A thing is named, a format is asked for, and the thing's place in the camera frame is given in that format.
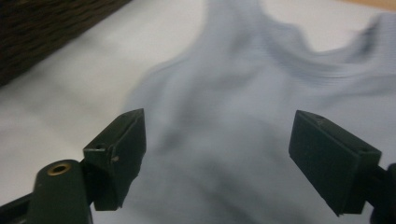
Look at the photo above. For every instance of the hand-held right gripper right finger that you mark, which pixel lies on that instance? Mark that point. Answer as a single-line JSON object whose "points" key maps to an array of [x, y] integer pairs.
{"points": [[330, 158]]}

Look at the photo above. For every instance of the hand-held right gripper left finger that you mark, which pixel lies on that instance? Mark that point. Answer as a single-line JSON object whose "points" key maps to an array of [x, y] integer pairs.
{"points": [[120, 155]]}

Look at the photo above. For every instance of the light blue knit garment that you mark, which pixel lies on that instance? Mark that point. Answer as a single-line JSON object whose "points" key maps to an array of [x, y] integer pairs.
{"points": [[224, 109]]}

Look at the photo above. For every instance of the brown wicker basket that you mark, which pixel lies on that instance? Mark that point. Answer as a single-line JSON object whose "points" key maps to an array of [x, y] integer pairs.
{"points": [[37, 34]]}

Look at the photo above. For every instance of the white board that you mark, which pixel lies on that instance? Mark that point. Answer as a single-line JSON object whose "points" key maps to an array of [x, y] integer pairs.
{"points": [[77, 81]]}

